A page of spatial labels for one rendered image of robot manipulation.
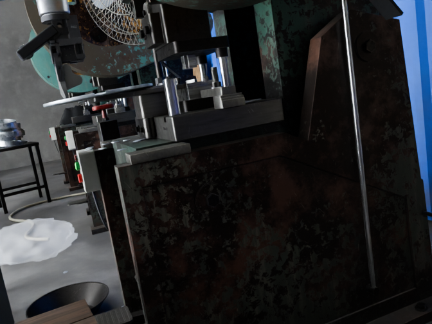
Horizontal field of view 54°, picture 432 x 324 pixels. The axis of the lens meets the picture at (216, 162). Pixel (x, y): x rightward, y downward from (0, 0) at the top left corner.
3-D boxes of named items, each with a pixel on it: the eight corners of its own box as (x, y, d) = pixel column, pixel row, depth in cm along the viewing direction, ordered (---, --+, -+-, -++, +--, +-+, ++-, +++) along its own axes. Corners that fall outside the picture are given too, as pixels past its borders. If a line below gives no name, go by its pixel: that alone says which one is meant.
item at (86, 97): (49, 107, 125) (49, 105, 125) (146, 88, 132) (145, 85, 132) (36, 107, 98) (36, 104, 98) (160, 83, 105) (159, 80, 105)
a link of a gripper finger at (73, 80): (87, 97, 111) (79, 61, 109) (63, 101, 109) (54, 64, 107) (85, 98, 114) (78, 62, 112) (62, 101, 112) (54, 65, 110)
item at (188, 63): (186, 68, 121) (184, 54, 120) (181, 70, 125) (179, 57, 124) (197, 67, 122) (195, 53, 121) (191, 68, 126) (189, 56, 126)
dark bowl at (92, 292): (28, 351, 142) (23, 332, 141) (31, 313, 170) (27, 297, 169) (118, 321, 152) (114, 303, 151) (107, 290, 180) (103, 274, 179)
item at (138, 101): (103, 148, 110) (92, 95, 108) (96, 144, 123) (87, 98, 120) (193, 130, 118) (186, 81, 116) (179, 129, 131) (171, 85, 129)
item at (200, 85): (189, 99, 117) (186, 83, 116) (173, 101, 130) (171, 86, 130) (219, 94, 120) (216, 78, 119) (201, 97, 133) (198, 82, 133)
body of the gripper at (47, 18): (86, 60, 109) (76, 11, 107) (51, 64, 106) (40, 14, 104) (83, 63, 116) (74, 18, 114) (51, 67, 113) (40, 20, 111)
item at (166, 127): (175, 142, 101) (171, 116, 100) (137, 134, 142) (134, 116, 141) (285, 120, 111) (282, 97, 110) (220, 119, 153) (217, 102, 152)
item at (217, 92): (222, 108, 101) (216, 64, 100) (199, 109, 117) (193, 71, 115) (245, 104, 103) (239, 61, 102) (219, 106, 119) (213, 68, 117)
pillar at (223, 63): (225, 94, 118) (218, 42, 116) (222, 94, 120) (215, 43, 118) (233, 92, 119) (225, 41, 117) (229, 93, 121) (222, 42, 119)
